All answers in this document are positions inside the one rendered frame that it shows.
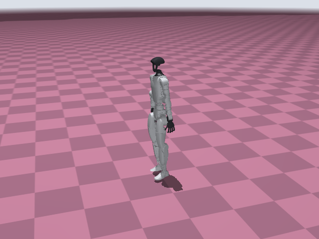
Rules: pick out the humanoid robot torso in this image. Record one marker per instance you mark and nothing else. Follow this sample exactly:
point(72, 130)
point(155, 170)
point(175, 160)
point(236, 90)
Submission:
point(158, 95)

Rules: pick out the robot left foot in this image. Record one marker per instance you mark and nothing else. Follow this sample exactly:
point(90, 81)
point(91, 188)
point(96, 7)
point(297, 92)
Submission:
point(161, 175)

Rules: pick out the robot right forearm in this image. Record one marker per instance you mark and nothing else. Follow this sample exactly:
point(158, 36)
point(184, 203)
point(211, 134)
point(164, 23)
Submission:
point(153, 104)

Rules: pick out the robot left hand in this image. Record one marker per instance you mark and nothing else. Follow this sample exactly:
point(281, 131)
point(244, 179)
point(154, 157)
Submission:
point(170, 125)

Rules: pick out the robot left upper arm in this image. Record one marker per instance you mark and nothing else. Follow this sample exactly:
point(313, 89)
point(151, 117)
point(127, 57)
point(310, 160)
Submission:
point(165, 83)

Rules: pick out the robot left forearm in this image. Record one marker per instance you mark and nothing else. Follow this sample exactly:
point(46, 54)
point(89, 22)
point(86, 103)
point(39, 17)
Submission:
point(168, 108)

